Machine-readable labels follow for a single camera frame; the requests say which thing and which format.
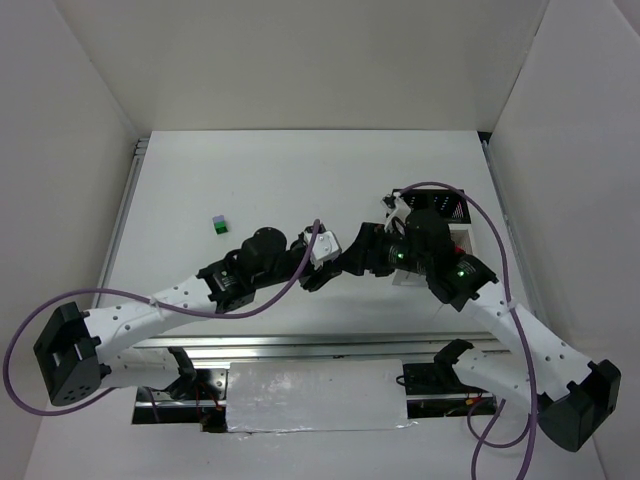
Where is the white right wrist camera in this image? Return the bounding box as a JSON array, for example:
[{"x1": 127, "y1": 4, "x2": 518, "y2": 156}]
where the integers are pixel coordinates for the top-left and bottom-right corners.
[{"x1": 381, "y1": 192, "x2": 411, "y2": 232}]

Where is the white slotted container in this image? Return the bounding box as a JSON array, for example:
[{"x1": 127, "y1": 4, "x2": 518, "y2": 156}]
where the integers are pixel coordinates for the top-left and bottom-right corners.
[{"x1": 392, "y1": 224, "x2": 476, "y2": 288}]

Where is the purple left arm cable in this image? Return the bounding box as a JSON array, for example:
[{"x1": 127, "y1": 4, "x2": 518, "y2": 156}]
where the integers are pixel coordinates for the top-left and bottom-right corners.
[{"x1": 2, "y1": 218, "x2": 324, "y2": 417}]

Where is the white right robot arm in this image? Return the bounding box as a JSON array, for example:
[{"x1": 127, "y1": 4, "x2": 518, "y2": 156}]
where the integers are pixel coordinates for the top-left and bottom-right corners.
[{"x1": 345, "y1": 210, "x2": 621, "y2": 452}]

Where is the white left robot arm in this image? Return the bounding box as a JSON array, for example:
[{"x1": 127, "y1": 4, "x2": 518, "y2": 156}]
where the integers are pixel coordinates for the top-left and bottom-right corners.
[{"x1": 34, "y1": 223, "x2": 342, "y2": 407}]

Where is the aluminium left side rail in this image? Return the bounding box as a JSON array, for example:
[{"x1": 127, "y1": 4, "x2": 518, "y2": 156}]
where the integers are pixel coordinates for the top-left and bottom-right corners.
[{"x1": 97, "y1": 137, "x2": 150, "y2": 288}]

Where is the aluminium front rail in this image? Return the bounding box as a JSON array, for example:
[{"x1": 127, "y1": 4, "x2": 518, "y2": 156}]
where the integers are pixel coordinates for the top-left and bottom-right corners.
[{"x1": 135, "y1": 333, "x2": 507, "y2": 365}]

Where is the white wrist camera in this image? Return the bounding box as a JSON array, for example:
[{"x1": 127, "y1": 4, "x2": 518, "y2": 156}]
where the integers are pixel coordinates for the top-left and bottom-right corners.
[
  {"x1": 381, "y1": 192, "x2": 411, "y2": 232},
  {"x1": 310, "y1": 230, "x2": 342, "y2": 269}
]

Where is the white taped cover panel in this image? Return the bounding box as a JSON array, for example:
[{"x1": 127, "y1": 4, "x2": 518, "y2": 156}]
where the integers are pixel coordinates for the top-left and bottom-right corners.
[{"x1": 226, "y1": 359, "x2": 410, "y2": 433}]

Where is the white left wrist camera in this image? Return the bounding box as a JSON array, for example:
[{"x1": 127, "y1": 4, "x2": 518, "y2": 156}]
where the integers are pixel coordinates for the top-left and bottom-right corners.
[{"x1": 310, "y1": 230, "x2": 342, "y2": 269}]

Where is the green square lego brick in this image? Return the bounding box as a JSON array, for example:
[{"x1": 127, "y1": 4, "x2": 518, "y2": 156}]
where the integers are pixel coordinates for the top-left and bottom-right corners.
[{"x1": 214, "y1": 222, "x2": 229, "y2": 235}]

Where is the aluminium rail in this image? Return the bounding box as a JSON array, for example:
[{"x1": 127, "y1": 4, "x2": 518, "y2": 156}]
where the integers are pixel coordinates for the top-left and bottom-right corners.
[
  {"x1": 97, "y1": 137, "x2": 150, "y2": 288},
  {"x1": 135, "y1": 333, "x2": 507, "y2": 365}
]

